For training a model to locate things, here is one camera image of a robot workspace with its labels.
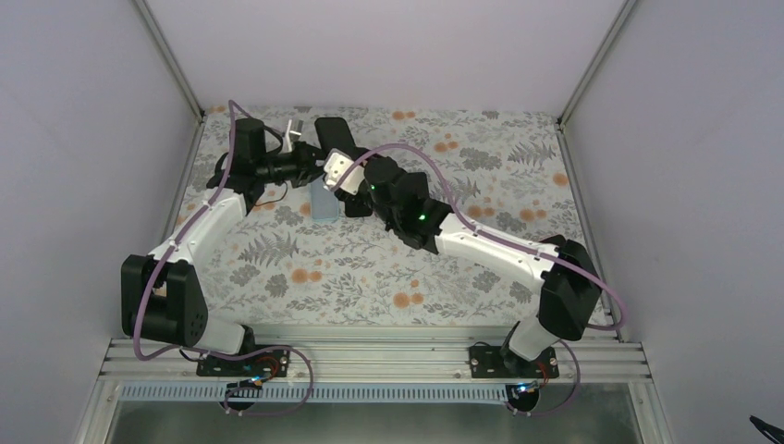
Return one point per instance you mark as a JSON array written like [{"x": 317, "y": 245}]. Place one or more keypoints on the aluminium right corner post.
[{"x": 603, "y": 50}]

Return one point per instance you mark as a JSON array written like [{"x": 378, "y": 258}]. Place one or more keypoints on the perforated cable tray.
[{"x": 320, "y": 392}]

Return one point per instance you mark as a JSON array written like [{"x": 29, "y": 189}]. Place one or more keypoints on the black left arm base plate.
[{"x": 264, "y": 361}]

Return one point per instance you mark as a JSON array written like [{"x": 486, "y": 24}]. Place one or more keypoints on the aluminium left corner post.
[{"x": 165, "y": 51}]

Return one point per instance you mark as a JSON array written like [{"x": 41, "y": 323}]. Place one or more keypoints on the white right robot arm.
[{"x": 558, "y": 269}]

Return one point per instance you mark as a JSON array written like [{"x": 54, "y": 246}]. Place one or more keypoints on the black phone case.
[{"x": 355, "y": 209}]

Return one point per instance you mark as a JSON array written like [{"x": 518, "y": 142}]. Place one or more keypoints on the aluminium corner post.
[
  {"x": 603, "y": 50},
  {"x": 165, "y": 51}
]

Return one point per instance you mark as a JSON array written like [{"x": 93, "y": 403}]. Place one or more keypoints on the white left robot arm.
[{"x": 162, "y": 298}]

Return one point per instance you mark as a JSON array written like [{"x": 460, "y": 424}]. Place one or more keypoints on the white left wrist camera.
[{"x": 291, "y": 134}]

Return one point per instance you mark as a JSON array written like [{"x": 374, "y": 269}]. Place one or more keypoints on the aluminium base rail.
[{"x": 440, "y": 354}]

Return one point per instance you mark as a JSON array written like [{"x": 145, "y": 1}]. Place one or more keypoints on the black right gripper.
[{"x": 342, "y": 197}]

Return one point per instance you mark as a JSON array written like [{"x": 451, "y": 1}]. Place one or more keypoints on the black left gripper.
[{"x": 306, "y": 169}]

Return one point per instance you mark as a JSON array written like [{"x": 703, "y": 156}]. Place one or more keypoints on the black phone without case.
[{"x": 333, "y": 133}]

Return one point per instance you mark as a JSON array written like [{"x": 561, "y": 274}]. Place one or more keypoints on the light blue case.
[{"x": 324, "y": 203}]

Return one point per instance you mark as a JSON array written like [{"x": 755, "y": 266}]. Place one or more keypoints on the floral patterned table mat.
[{"x": 281, "y": 266}]

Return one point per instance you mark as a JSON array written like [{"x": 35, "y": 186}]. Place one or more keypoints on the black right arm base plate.
[{"x": 490, "y": 362}]

